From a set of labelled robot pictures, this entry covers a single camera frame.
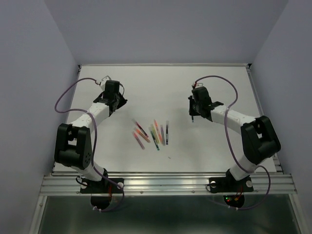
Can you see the yellow highlighter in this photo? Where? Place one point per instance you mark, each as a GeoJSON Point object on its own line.
{"type": "Point", "coordinates": [155, 134]}

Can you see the dark red pen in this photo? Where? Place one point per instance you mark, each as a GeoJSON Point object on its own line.
{"type": "Point", "coordinates": [139, 126]}

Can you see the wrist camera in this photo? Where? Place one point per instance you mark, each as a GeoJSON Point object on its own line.
{"type": "Point", "coordinates": [197, 85]}
{"type": "Point", "coordinates": [105, 80]}

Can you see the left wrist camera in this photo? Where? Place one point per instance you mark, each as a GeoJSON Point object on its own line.
{"type": "Point", "coordinates": [105, 80]}

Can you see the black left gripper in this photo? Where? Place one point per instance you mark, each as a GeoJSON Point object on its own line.
{"type": "Point", "coordinates": [122, 101]}

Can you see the green pen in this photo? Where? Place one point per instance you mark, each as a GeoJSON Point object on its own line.
{"type": "Point", "coordinates": [154, 138]}

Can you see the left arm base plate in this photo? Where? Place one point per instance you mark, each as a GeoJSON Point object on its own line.
{"type": "Point", "coordinates": [99, 187]}

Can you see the pink highlighter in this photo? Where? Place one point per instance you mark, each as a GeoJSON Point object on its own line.
{"type": "Point", "coordinates": [138, 140]}

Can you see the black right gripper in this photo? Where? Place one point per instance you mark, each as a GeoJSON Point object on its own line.
{"type": "Point", "coordinates": [192, 112]}

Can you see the aluminium rail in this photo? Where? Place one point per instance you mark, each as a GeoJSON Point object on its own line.
{"type": "Point", "coordinates": [154, 184]}

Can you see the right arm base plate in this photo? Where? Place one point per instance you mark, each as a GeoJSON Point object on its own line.
{"type": "Point", "coordinates": [229, 185]}

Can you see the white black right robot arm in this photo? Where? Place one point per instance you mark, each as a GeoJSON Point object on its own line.
{"type": "Point", "coordinates": [259, 139]}

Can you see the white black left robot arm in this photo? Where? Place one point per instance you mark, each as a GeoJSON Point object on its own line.
{"type": "Point", "coordinates": [76, 142]}

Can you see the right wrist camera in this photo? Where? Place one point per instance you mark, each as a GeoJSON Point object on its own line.
{"type": "Point", "coordinates": [197, 85]}

